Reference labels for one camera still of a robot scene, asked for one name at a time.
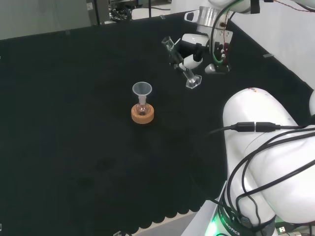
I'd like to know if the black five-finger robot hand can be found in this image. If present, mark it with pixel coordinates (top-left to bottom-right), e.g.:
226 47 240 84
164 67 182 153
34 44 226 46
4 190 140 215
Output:
169 27 234 75

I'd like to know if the clear graduated cylinder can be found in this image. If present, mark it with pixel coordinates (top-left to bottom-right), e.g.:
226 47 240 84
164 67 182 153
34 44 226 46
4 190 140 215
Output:
161 36 203 89

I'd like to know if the clear round-bottom flask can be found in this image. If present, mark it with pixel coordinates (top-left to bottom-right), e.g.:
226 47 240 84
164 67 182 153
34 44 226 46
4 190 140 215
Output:
136 96 150 116

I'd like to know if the clear plastic funnel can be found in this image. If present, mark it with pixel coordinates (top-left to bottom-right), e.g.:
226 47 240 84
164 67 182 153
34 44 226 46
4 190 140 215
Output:
132 82 153 99

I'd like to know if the grey cabinet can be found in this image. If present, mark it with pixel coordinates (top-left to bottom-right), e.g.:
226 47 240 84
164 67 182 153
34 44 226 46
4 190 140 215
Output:
84 0 102 26

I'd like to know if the black cloth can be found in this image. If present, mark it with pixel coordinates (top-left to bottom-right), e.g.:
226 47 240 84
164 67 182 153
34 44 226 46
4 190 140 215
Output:
0 11 315 233

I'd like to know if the green cable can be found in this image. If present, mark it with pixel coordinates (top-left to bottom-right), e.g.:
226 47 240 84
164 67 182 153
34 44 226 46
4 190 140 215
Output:
211 0 238 65

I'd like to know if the black cable with plug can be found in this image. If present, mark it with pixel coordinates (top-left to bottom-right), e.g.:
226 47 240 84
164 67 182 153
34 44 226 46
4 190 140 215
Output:
208 121 315 135

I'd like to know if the cork ring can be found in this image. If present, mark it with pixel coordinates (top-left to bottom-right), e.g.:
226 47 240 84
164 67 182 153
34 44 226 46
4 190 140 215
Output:
131 104 155 125

